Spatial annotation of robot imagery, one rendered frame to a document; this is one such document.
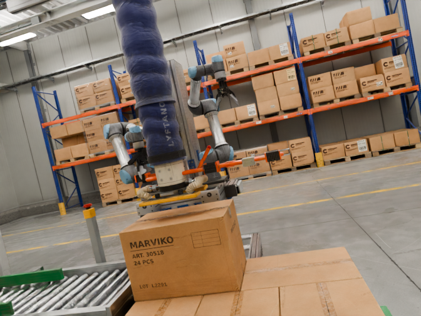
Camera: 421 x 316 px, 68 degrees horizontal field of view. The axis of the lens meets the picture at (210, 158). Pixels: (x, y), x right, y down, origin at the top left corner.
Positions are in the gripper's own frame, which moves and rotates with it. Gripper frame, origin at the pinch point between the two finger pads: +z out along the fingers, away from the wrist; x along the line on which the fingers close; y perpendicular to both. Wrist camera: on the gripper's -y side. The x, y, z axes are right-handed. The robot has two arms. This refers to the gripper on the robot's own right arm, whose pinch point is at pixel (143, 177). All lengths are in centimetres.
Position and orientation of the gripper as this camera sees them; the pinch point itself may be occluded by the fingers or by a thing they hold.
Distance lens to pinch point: 219.4
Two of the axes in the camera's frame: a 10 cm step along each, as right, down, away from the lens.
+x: 2.0, -1.0, 9.8
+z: 2.1, 9.8, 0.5
